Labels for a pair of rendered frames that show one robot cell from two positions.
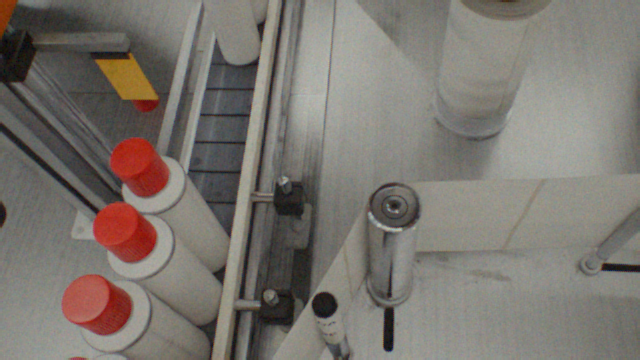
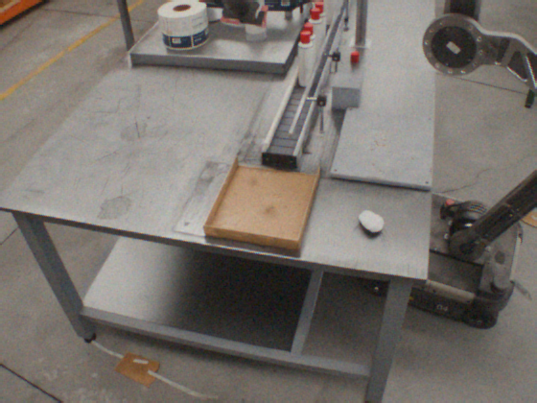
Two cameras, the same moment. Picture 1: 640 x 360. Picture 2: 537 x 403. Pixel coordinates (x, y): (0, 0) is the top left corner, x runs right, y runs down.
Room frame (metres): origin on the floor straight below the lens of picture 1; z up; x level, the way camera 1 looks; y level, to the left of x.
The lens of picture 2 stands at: (2.39, -0.09, 1.87)
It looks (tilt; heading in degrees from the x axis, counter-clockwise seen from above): 43 degrees down; 183
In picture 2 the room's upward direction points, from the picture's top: 4 degrees counter-clockwise
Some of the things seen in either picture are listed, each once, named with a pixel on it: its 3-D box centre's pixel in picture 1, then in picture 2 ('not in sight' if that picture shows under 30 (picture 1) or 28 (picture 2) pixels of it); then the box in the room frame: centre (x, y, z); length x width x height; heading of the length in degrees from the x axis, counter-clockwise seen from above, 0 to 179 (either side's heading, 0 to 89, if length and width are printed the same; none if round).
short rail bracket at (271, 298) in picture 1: (263, 308); not in sight; (0.15, 0.08, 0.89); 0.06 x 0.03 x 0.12; 75
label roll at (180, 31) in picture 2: not in sight; (184, 23); (0.31, -0.49, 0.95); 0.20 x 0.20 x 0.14
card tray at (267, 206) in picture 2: not in sight; (265, 199); (1.30, -0.15, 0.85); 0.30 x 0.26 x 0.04; 165
